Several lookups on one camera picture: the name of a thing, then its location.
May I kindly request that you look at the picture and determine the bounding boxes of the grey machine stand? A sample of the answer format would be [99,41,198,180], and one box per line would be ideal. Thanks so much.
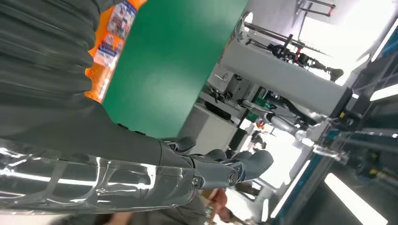
[214,12,355,125]

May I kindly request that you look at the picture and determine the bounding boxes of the person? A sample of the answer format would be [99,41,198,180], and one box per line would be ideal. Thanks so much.
[102,187,246,225]

